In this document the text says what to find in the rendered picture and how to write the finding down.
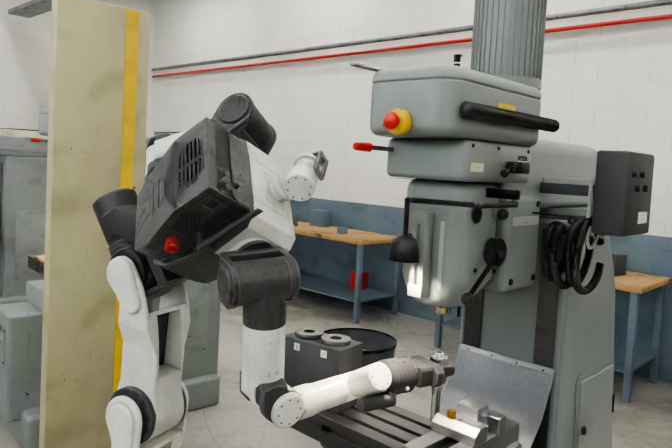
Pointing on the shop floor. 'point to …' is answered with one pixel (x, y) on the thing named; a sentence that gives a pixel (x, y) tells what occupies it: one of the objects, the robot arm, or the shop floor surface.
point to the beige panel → (115, 124)
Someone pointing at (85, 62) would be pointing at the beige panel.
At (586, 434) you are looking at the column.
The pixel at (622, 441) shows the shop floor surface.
